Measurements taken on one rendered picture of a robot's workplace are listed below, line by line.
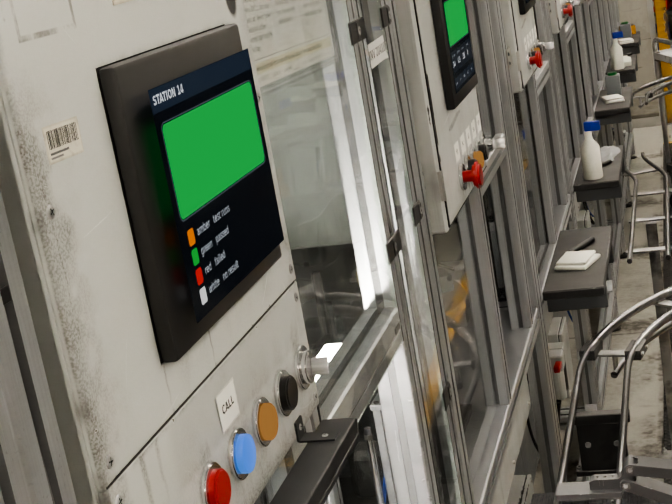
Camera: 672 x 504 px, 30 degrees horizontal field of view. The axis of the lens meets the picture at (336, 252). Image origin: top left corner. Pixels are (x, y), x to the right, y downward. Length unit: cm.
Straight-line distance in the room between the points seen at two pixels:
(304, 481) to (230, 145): 28
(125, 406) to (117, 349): 4
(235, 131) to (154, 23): 11
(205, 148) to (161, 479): 24
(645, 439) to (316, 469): 333
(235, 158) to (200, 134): 7
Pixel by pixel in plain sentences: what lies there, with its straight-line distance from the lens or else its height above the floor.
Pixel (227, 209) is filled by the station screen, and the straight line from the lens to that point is 93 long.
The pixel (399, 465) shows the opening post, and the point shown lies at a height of 112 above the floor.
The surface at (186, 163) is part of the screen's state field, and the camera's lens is 87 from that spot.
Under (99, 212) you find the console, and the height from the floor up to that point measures 165.
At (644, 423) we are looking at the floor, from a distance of 446.
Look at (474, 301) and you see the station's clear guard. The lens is 218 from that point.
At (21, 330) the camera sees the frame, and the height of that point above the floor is 161.
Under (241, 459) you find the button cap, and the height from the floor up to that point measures 142.
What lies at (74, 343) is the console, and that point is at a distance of 75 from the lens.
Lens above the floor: 179
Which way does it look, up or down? 14 degrees down
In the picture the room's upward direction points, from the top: 10 degrees counter-clockwise
